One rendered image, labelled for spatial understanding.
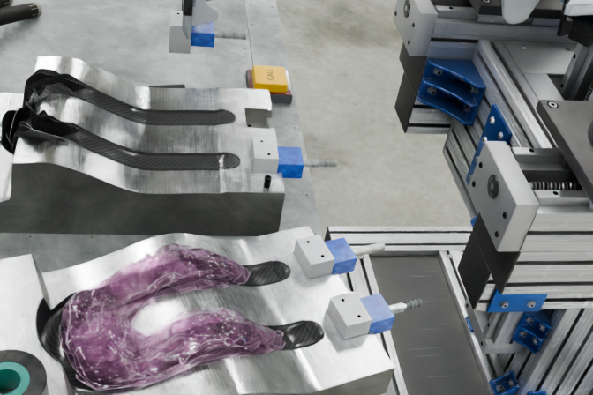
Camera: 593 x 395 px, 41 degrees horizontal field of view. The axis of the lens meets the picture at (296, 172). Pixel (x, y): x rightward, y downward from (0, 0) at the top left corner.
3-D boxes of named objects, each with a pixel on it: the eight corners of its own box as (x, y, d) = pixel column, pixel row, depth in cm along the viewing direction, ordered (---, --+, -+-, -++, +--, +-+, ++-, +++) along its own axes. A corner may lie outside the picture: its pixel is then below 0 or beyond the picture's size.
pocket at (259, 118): (269, 127, 133) (272, 108, 131) (272, 146, 129) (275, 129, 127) (242, 126, 132) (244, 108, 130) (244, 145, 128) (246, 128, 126)
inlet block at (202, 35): (243, 41, 143) (246, 15, 139) (244, 56, 139) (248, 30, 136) (168, 37, 140) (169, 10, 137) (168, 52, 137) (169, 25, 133)
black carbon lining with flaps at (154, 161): (234, 119, 131) (239, 70, 125) (240, 184, 119) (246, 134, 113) (11, 110, 124) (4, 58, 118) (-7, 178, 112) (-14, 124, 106)
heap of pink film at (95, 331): (242, 257, 109) (247, 215, 104) (294, 359, 97) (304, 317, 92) (46, 300, 99) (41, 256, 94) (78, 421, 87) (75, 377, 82)
